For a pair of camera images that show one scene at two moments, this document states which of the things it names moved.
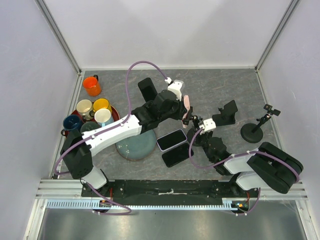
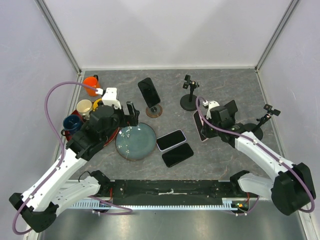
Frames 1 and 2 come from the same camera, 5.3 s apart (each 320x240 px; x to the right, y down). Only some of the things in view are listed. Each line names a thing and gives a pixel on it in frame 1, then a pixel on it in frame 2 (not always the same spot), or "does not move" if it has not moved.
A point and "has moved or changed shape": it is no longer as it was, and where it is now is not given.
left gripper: (181, 110) → (131, 119)
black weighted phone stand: (252, 133) does not move
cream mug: (84, 106) does not move
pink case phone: (187, 106) has moved or changed shape
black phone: (177, 155) does not move
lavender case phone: (171, 139) does not move
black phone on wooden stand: (147, 89) does not move
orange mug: (92, 85) does not move
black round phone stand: (192, 132) → (188, 102)
